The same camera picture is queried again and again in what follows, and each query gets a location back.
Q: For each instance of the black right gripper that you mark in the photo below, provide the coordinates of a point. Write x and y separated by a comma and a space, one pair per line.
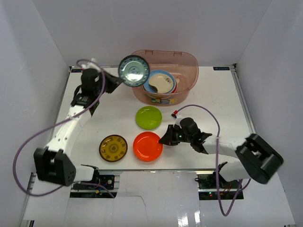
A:
168, 139

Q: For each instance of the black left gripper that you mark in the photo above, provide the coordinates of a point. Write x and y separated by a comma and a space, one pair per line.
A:
110, 82

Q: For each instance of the orange plastic plate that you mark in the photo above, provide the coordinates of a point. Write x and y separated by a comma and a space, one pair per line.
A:
146, 146

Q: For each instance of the small blue patterned plate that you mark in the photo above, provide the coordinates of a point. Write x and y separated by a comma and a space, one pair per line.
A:
134, 70

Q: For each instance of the light blue plastic plate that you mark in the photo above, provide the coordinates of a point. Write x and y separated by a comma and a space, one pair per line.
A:
146, 85

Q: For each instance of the pale yellow plastic plate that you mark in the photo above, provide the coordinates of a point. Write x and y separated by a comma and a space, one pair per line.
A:
158, 95

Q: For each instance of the cream plate with black flowers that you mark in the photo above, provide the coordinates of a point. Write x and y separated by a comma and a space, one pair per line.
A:
162, 83

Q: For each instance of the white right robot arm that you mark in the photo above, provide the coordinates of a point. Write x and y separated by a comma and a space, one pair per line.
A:
255, 158

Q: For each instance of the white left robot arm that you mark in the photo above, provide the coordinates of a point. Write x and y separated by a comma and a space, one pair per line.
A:
53, 162

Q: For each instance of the pink translucent plastic bin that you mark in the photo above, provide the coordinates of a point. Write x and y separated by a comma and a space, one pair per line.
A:
181, 65

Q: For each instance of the lime green plastic plate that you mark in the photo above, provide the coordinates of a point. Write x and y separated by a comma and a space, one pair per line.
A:
148, 117

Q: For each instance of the left dark table label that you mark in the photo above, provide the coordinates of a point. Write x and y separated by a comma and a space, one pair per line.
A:
76, 70

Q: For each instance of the dark table label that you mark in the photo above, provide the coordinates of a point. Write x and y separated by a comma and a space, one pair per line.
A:
76, 70
221, 68

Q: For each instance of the yellow patterned brown-rimmed plate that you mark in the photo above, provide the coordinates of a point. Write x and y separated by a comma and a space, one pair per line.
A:
113, 148

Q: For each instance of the right dark table label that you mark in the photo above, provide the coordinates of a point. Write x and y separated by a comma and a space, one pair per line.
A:
221, 68

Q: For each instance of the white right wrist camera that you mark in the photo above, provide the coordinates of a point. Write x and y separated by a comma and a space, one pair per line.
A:
177, 117

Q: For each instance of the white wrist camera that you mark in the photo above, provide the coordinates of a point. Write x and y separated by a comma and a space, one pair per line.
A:
177, 117
89, 63

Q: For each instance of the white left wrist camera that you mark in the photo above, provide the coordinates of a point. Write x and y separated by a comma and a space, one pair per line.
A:
89, 63

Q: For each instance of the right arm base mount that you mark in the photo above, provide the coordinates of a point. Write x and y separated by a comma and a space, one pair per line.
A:
207, 188

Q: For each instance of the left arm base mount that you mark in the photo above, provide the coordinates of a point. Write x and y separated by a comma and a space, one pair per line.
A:
105, 187

